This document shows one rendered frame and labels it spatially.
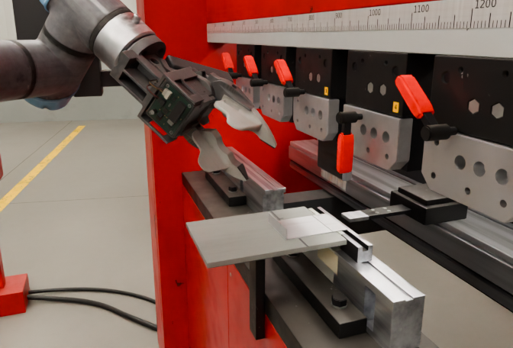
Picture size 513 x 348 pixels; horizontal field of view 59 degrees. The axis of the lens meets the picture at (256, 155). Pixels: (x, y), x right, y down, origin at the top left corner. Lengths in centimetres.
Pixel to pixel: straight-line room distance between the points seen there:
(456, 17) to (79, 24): 45
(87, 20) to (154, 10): 100
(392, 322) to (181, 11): 122
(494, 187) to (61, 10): 55
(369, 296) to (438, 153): 33
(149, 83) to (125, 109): 739
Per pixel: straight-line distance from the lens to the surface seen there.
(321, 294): 87
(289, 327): 84
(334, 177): 90
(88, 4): 63
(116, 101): 797
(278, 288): 94
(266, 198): 122
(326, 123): 82
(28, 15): 176
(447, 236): 103
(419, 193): 104
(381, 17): 69
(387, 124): 67
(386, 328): 79
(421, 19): 62
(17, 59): 62
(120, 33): 60
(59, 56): 67
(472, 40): 56
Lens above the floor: 136
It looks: 15 degrees down
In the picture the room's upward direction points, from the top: straight up
